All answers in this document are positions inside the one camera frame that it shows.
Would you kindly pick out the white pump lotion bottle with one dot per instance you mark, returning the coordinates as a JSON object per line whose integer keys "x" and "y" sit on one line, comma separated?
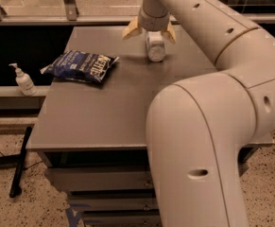
{"x": 24, "y": 81}

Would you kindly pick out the clear plastic water bottle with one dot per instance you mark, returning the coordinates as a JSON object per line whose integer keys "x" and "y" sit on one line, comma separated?
{"x": 155, "y": 46}

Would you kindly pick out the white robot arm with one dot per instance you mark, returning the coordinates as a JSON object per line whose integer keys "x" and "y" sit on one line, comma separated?
{"x": 196, "y": 127}

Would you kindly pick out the middle grey drawer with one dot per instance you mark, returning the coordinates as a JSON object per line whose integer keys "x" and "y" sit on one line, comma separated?
{"x": 141, "y": 200}

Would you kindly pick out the black bar on floor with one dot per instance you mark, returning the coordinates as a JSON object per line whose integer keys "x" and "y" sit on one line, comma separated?
{"x": 15, "y": 186}

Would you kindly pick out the blue Kettle chips bag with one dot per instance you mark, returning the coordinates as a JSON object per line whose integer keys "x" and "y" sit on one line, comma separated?
{"x": 80, "y": 66}

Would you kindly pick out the grey drawer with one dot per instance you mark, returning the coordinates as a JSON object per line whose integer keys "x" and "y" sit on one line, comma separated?
{"x": 112, "y": 178}
{"x": 141, "y": 200}
{"x": 121, "y": 217}

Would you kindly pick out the metal window rail frame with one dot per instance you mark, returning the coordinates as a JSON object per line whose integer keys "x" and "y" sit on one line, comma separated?
{"x": 64, "y": 18}

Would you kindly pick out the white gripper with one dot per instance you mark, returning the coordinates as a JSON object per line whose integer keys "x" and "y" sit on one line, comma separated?
{"x": 152, "y": 23}

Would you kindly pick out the bottom grey drawer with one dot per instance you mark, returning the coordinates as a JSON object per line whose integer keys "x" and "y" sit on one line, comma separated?
{"x": 121, "y": 217}

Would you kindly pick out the top grey drawer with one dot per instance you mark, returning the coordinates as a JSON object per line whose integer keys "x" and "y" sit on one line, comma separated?
{"x": 112, "y": 178}

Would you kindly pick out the grey drawer cabinet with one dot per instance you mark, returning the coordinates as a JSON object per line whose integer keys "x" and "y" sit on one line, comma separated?
{"x": 85, "y": 125}

